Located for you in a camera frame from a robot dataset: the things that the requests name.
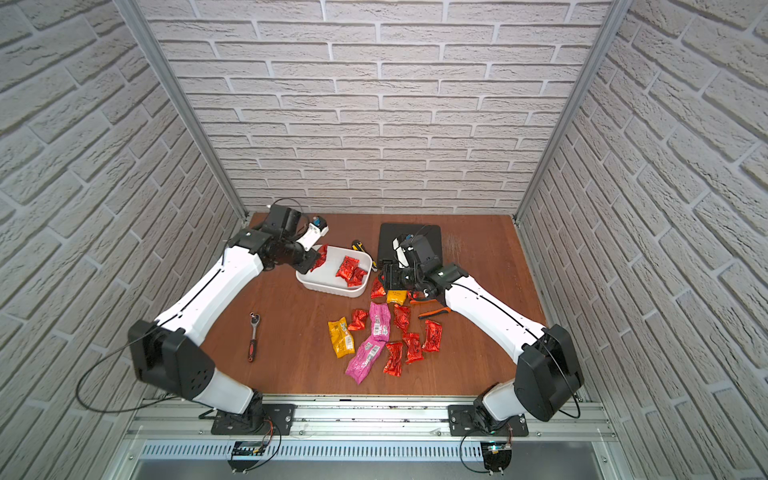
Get aluminium front rail frame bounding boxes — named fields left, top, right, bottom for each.
left=115, top=395, right=618, bottom=467

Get pink tea bag packet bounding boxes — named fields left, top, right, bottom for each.
left=369, top=302, right=391, bottom=342

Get red tea bag in box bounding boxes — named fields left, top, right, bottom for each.
left=336, top=255, right=360, bottom=284

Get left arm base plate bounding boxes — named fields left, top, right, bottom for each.
left=211, top=403, right=296, bottom=436

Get black plastic tool case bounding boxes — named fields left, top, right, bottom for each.
left=377, top=223, right=443, bottom=262

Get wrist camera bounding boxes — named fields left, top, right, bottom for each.
left=297, top=216, right=329, bottom=251
left=392, top=234, right=420, bottom=269

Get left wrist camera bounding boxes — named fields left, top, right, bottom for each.
left=297, top=216, right=329, bottom=251

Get controller board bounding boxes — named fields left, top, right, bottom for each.
left=227, top=441, right=271, bottom=473
left=480, top=442, right=513, bottom=475

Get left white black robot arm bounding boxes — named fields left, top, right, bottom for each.
left=128, top=204, right=328, bottom=415

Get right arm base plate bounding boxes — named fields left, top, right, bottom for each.
left=447, top=404, right=529, bottom=438

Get white plastic storage box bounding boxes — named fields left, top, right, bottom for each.
left=295, top=246, right=372, bottom=298

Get yellow tea bag packet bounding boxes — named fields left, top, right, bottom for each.
left=386, top=290, right=408, bottom=306

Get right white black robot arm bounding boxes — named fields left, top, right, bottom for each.
left=378, top=234, right=584, bottom=431

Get orange handled pliers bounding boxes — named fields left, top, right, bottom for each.
left=409, top=297, right=452, bottom=320

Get yellow tea bag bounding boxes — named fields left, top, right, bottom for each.
left=328, top=317, right=355, bottom=359

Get right controller board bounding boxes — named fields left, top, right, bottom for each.
left=480, top=442, right=513, bottom=475

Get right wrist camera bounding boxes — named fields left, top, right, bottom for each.
left=392, top=234, right=420, bottom=269

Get left controller board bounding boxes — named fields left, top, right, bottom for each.
left=227, top=441, right=271, bottom=473

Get red handled ratchet wrench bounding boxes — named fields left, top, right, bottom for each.
left=247, top=312, right=261, bottom=363

